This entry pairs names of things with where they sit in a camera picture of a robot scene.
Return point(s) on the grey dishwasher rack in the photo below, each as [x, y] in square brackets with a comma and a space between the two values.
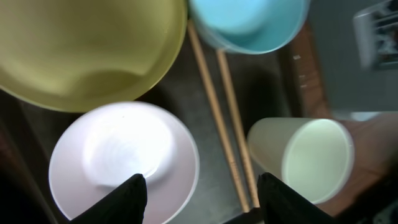
[375, 29]

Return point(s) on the white bowl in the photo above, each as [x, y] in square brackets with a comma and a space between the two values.
[106, 146]

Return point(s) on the yellow plate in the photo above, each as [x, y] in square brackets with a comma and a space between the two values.
[77, 55]

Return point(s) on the pale green cup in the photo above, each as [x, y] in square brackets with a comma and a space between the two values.
[314, 157]

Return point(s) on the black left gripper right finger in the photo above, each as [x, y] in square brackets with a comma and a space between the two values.
[280, 204]

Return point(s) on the wooden chopstick left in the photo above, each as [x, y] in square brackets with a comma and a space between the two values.
[217, 114]

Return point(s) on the wooden chopstick right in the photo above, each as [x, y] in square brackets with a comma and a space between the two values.
[238, 126]

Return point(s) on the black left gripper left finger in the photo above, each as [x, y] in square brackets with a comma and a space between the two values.
[124, 205]

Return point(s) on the wooden chopstick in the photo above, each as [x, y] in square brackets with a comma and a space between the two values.
[217, 114]
[238, 126]

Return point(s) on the light blue bowl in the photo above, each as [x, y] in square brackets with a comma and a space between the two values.
[250, 27]

